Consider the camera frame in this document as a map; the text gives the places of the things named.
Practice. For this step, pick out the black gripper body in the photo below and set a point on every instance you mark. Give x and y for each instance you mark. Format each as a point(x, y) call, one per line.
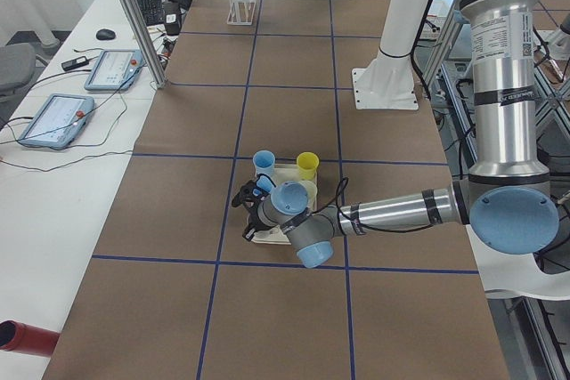
point(255, 214)

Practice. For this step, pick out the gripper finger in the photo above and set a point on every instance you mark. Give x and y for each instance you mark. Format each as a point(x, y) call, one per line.
point(249, 196)
point(252, 228)

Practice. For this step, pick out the light blue plastic cup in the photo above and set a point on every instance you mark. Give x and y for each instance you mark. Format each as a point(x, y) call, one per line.
point(264, 162)

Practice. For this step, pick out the grey plastic cup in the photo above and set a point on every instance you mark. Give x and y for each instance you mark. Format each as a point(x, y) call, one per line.
point(264, 185)

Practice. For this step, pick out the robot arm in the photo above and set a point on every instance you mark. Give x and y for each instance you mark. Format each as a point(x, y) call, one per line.
point(506, 195)

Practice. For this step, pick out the pale green plastic cup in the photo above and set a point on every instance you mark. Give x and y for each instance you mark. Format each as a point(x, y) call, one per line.
point(311, 190)

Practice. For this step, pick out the yellow plastic cup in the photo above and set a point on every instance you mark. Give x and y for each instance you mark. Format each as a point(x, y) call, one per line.
point(307, 164)

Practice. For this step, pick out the cream rabbit serving tray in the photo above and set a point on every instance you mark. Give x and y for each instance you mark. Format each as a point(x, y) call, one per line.
point(287, 200)

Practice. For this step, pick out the black keyboard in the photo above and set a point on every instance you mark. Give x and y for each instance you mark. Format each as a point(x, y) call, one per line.
point(152, 11)

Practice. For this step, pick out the far teach pendant tablet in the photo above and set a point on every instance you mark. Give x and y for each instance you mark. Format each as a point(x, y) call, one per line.
point(114, 70)

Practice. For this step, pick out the teach pendant tablet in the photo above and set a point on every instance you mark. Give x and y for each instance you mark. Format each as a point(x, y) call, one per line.
point(58, 122)
point(114, 70)

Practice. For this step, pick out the black computer mouse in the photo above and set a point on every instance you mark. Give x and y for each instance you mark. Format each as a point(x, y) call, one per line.
point(105, 34)

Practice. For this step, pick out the near teach pendant tablet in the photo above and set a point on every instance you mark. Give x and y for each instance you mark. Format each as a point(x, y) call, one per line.
point(58, 122)

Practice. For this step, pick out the red cylinder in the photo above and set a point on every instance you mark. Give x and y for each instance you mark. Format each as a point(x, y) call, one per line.
point(23, 338)

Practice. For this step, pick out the white wire cup rack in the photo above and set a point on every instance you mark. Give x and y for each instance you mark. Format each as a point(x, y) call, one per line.
point(241, 12)

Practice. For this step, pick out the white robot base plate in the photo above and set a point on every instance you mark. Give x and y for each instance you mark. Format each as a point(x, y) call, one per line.
point(376, 88)

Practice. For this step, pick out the aluminium frame post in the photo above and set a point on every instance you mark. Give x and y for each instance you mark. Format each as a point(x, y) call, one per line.
point(141, 34)

